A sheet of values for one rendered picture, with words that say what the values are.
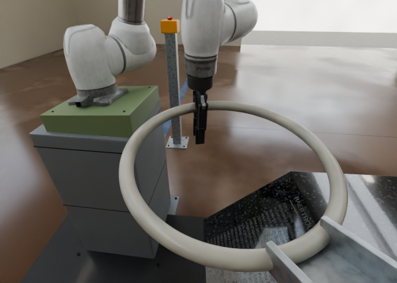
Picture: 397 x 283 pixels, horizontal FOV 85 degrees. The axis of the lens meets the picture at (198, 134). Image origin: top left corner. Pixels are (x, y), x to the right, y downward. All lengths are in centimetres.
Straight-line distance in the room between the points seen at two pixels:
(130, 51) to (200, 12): 50
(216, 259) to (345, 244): 19
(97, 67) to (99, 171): 40
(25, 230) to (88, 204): 73
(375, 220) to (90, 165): 90
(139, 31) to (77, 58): 26
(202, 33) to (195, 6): 6
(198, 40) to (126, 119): 38
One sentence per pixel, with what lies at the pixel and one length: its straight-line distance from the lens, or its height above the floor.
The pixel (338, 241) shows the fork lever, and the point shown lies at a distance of 43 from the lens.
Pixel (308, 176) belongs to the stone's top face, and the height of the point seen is 83.
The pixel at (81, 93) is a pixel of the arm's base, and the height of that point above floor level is 91.
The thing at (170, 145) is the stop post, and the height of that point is 1.
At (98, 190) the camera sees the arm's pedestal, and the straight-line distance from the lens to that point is 106.
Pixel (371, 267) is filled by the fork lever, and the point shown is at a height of 93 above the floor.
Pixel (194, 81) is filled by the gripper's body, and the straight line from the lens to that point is 61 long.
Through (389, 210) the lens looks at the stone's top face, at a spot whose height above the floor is 83.
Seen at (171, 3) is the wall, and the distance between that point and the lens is 683.
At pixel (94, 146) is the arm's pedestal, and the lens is 89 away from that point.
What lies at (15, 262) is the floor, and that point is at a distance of 171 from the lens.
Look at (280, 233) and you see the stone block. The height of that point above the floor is 77.
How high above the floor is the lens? 124
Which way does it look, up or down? 33 degrees down
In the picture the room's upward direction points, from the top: straight up
